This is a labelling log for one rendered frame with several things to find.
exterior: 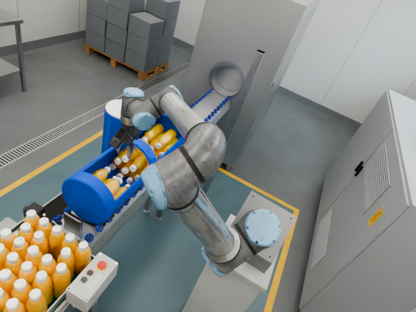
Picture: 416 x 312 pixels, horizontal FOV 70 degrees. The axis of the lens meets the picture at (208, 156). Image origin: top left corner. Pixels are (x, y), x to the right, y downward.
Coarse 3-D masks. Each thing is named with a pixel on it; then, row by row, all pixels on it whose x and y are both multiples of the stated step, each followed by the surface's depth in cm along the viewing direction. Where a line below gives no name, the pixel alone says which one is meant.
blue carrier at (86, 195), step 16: (128, 144) 197; (144, 144) 175; (176, 144) 202; (96, 160) 157; (112, 160) 185; (80, 176) 144; (112, 176) 183; (128, 176) 189; (64, 192) 151; (80, 192) 145; (96, 192) 141; (128, 192) 159; (80, 208) 153; (96, 208) 147; (112, 208) 148
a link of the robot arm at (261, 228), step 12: (252, 216) 121; (264, 216) 121; (276, 216) 122; (240, 228) 123; (252, 228) 119; (264, 228) 119; (276, 228) 119; (252, 240) 118; (264, 240) 118; (276, 240) 118; (252, 252) 121
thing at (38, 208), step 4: (32, 204) 150; (36, 204) 151; (24, 208) 148; (28, 208) 148; (32, 208) 149; (36, 208) 149; (40, 208) 150; (44, 208) 151; (24, 212) 147; (36, 212) 148; (40, 212) 149; (44, 212) 152; (24, 216) 149; (40, 216) 151; (44, 216) 150
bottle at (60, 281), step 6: (54, 270) 123; (66, 270) 123; (54, 276) 121; (60, 276) 121; (66, 276) 123; (54, 282) 122; (60, 282) 122; (66, 282) 124; (54, 288) 126; (60, 288) 125; (54, 294) 129; (60, 294) 128
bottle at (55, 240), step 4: (52, 232) 133; (52, 236) 133; (56, 236) 133; (60, 236) 134; (64, 236) 137; (52, 240) 134; (56, 240) 134; (60, 240) 135; (52, 244) 135; (56, 244) 135; (60, 244) 136; (52, 248) 137; (56, 248) 137; (60, 248) 138; (52, 252) 139; (56, 252) 139; (60, 252) 140; (52, 256) 141; (56, 256) 141
